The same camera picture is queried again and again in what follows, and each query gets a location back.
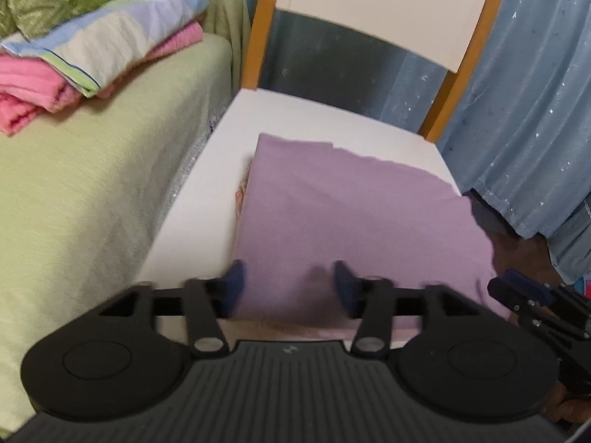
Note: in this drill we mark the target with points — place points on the green covered sofa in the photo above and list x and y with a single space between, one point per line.
92 194

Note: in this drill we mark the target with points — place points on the person's right hand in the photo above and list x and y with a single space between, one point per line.
572 408

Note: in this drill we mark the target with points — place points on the pastel patchwork quilt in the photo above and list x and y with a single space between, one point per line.
115 32

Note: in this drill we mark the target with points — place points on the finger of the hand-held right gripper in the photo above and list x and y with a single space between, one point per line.
517 286

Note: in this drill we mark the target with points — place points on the purple garment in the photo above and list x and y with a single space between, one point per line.
346 203

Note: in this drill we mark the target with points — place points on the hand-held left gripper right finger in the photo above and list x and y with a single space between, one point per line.
344 281

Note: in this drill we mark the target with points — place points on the wooden chair with white seat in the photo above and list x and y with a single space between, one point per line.
323 120

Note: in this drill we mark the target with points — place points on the blue starry curtain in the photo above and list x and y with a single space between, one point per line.
531 101

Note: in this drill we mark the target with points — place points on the pink folded blanket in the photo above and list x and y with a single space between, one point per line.
27 83

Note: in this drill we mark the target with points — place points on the folded pale clothes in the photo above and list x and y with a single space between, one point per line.
240 200

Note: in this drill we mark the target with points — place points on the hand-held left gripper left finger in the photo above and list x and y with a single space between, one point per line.
235 281

